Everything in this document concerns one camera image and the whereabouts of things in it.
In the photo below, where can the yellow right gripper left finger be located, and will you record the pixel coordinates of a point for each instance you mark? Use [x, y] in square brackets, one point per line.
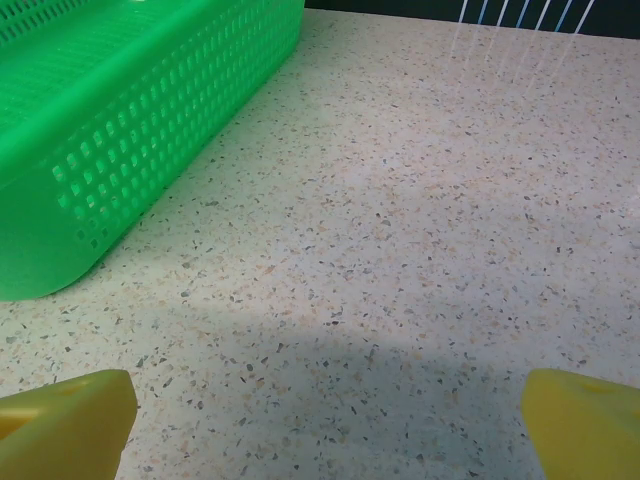
[60, 430]

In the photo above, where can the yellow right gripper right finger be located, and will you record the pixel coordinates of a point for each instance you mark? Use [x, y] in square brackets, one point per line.
[590, 430]

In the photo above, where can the green plastic mesh basket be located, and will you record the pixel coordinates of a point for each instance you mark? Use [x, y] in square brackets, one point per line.
[150, 50]

